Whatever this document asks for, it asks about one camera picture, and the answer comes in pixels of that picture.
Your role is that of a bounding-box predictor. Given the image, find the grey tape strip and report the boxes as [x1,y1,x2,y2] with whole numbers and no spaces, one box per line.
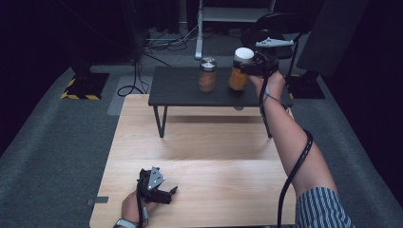
[86,196,109,207]

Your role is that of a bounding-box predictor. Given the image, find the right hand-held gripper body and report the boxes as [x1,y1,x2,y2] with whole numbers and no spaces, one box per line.
[240,37,294,79]

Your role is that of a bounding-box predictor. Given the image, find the striped shirt sleeve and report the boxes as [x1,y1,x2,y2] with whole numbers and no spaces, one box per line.
[294,186,356,228]

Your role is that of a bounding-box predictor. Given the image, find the silver-lid glass jar brown powder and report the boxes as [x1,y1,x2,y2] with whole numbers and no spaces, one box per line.
[198,56,218,93]

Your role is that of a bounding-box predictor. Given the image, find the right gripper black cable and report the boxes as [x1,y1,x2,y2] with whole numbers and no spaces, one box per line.
[258,74,315,228]

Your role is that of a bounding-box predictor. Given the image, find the striped-edge black stand base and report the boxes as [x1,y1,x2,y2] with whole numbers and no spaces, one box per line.
[60,71,110,101]

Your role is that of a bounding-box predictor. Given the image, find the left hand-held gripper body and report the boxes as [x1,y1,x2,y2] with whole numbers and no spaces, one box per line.
[136,166,170,205]

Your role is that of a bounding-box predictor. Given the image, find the floor cables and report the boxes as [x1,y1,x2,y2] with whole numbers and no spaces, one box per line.
[116,27,208,98]

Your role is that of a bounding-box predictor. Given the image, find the black riser shelf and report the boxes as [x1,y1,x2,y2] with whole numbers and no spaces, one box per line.
[147,66,294,139]

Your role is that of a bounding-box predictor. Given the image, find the black chair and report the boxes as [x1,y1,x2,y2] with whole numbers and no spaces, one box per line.
[240,12,312,61]

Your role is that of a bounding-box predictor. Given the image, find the wristwatch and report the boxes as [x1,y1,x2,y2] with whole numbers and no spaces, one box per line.
[113,218,138,228]

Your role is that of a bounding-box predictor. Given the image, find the grey floor mat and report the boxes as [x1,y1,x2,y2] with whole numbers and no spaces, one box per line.
[106,75,154,117]

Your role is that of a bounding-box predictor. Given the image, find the person's left hand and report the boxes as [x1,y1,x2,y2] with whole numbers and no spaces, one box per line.
[121,189,160,224]

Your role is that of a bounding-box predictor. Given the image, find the white metal stand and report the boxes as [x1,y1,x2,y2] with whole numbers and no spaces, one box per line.
[194,0,278,61]

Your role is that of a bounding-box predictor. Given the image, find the white-lid glass jar orange powder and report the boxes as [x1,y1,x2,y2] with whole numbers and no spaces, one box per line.
[228,47,256,91]

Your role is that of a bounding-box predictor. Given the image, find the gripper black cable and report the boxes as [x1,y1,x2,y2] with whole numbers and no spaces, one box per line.
[258,74,315,228]
[136,186,150,228]

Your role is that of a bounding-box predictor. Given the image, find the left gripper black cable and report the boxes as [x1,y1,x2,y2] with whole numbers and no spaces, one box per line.
[136,186,150,228]

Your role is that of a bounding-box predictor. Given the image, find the person's right hand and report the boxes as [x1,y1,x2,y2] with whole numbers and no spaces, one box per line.
[248,69,287,102]

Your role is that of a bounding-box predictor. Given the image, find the dark panel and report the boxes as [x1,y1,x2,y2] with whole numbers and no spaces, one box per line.
[296,0,371,78]

